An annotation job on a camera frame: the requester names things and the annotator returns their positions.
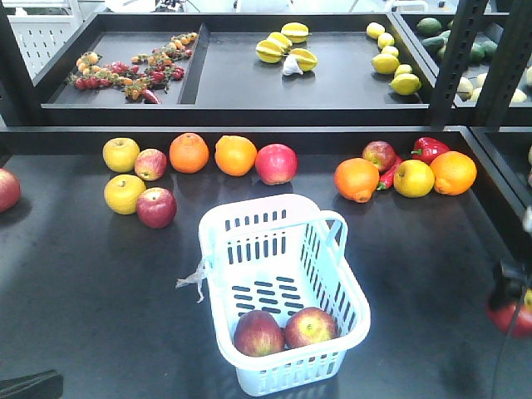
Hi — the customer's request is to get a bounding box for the yellow starfruit far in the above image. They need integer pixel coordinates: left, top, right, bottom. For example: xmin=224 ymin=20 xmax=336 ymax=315
xmin=280 ymin=22 xmax=309 ymax=44

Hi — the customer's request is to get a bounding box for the red chili pepper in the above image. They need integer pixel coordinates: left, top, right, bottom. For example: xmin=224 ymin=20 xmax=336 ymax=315
xmin=377 ymin=155 xmax=403 ymax=191

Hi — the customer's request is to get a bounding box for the yellow starfruit right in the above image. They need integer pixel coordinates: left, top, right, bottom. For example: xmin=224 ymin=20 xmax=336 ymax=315
xmin=289 ymin=48 xmax=318 ymax=72

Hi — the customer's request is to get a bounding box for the orange with navel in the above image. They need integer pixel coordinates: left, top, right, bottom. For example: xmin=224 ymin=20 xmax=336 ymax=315
xmin=334 ymin=158 xmax=380 ymax=203

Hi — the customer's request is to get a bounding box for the light blue plastic basket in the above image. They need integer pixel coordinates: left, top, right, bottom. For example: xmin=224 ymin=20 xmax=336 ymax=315
xmin=177 ymin=194 xmax=371 ymax=397

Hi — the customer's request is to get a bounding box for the yellow apple back left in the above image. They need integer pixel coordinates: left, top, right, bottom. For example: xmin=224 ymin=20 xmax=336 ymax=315
xmin=102 ymin=137 xmax=140 ymax=173

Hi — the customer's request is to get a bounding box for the large orange right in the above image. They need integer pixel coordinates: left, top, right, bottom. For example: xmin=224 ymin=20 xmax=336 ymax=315
xmin=430 ymin=150 xmax=477 ymax=196

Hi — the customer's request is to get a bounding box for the cherry tomato vine pile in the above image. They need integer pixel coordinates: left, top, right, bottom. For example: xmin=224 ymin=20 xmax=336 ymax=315
xmin=65 ymin=32 xmax=199 ymax=104

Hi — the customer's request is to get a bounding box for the yellow apple front left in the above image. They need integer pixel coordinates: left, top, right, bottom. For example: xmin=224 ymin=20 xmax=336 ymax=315
xmin=104 ymin=174 xmax=146 ymax=215

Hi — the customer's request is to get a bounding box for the dark red apple left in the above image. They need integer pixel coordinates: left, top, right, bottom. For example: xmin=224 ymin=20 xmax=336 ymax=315
xmin=136 ymin=187 xmax=177 ymax=229

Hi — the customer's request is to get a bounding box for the lemon large middle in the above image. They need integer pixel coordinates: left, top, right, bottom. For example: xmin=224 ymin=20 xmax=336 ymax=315
xmin=371 ymin=53 xmax=400 ymax=75

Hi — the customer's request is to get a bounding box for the orange back left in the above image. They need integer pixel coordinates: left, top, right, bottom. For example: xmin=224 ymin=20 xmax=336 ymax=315
xmin=169 ymin=132 xmax=209 ymax=174

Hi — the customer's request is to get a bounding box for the lemon front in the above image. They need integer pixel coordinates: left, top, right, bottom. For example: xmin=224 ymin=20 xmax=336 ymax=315
xmin=390 ymin=73 xmax=421 ymax=96

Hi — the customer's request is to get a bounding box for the big red apple back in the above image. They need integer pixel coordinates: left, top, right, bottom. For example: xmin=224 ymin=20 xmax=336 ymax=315
xmin=254 ymin=144 xmax=298 ymax=185

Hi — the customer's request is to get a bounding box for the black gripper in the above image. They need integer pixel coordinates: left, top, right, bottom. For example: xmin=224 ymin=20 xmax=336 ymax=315
xmin=488 ymin=259 xmax=527 ymax=310

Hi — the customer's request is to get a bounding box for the red bell pepper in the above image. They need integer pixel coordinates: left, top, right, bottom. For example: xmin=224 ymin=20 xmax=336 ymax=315
xmin=411 ymin=137 xmax=451 ymax=165

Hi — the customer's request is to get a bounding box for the red yellow apple behind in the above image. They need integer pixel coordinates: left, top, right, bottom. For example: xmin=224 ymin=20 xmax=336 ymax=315
xmin=362 ymin=140 xmax=397 ymax=174

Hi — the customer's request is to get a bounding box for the white garlic bulb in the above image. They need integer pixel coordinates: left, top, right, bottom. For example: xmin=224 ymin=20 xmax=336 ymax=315
xmin=282 ymin=54 xmax=303 ymax=76

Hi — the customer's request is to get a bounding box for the small pink apple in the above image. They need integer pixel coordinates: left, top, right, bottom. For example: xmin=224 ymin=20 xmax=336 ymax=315
xmin=134 ymin=148 xmax=167 ymax=181

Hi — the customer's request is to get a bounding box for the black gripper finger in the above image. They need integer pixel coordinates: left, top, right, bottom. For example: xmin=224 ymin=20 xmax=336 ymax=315
xmin=1 ymin=370 xmax=64 ymax=399

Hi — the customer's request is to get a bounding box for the yellow orange fruit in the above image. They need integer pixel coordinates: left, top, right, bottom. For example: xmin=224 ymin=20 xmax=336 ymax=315
xmin=393 ymin=160 xmax=435 ymax=198

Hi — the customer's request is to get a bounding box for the black fruit display stand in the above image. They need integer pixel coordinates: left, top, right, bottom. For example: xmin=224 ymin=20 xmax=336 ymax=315
xmin=1 ymin=12 xmax=531 ymax=398

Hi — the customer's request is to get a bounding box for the black perforated upright post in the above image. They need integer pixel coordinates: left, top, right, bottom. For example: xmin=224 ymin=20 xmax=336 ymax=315
xmin=427 ymin=0 xmax=488 ymax=128

